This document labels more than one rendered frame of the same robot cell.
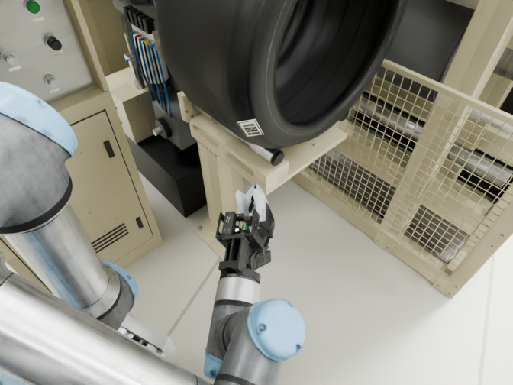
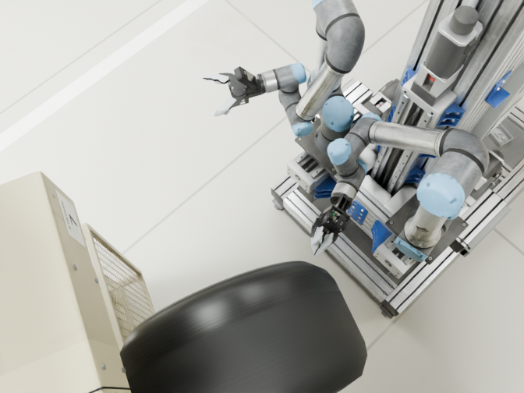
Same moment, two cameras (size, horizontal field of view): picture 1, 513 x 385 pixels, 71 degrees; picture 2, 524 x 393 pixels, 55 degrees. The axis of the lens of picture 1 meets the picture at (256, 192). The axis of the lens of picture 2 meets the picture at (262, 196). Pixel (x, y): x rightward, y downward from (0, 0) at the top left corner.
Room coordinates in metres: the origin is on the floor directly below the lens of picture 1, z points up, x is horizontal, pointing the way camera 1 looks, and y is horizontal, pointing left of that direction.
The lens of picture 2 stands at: (0.93, 0.04, 2.54)
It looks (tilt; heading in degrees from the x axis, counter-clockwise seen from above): 68 degrees down; 205
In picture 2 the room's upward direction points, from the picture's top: 6 degrees counter-clockwise
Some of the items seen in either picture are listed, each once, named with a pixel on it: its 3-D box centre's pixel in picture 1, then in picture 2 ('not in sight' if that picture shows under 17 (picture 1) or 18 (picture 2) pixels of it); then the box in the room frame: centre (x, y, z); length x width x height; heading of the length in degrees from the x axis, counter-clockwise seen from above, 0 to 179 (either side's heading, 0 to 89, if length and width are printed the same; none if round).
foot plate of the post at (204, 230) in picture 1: (227, 229); not in sight; (1.10, 0.15, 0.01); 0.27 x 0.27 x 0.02; 43
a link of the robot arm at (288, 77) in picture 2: not in sight; (289, 76); (-0.08, -0.28, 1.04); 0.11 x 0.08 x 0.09; 127
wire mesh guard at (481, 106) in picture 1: (375, 155); (151, 362); (0.98, -0.44, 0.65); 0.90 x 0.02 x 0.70; 43
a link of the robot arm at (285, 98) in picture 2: not in sight; (289, 95); (-0.06, -0.27, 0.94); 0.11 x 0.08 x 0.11; 37
